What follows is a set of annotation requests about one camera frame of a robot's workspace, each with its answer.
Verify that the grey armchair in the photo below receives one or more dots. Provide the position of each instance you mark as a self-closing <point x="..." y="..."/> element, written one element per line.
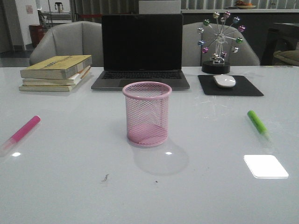
<point x="197" y="46"/>
<point x="75" y="38"/>

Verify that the middle cream book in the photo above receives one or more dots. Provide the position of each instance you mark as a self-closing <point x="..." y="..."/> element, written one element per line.
<point x="73" y="80"/>

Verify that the fruit bowl on counter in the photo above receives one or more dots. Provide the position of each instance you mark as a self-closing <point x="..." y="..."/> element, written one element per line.
<point x="240" y="4"/>

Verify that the left grey armchair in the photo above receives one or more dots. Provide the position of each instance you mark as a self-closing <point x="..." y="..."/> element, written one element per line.
<point x="75" y="38"/>

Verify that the olive cushion at right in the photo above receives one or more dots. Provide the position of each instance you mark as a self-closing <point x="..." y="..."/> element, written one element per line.
<point x="290" y="57"/>

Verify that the bottom cream book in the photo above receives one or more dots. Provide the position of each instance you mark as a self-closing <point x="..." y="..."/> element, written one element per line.
<point x="58" y="88"/>

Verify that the pink mesh pen holder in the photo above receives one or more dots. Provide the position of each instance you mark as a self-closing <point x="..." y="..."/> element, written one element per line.
<point x="147" y="112"/>

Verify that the red trash bin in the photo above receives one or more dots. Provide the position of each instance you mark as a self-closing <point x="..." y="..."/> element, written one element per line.
<point x="36" y="34"/>

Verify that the right grey armchair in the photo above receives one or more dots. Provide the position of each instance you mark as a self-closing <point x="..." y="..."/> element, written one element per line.
<point x="197" y="46"/>

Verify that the white computer mouse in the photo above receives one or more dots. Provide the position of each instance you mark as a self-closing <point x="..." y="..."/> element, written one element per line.
<point x="225" y="81"/>

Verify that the cream book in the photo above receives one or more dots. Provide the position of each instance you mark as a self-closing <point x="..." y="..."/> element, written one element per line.
<point x="73" y="80"/>
<point x="58" y="88"/>

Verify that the top yellow book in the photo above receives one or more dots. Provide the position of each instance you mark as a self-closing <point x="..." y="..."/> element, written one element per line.
<point x="57" y="67"/>

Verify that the grey open laptop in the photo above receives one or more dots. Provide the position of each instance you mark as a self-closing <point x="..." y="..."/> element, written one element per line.
<point x="141" y="47"/>

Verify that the ferris wheel desk toy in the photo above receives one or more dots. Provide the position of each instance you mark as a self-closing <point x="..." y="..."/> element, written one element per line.
<point x="217" y="64"/>

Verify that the green highlighter pen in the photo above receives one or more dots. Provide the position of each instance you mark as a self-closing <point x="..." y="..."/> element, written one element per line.
<point x="261" y="128"/>

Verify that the pink highlighter pen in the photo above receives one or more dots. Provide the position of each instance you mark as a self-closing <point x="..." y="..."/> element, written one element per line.
<point x="6" y="147"/>

